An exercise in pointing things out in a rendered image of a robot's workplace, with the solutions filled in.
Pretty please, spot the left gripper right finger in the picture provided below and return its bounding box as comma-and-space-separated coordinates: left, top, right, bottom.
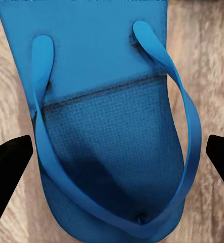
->
206, 135, 224, 181

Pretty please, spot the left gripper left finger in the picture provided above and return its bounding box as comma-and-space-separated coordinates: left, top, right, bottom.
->
0, 135, 33, 218

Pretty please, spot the sandal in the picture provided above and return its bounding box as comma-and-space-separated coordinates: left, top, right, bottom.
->
0, 0, 202, 243

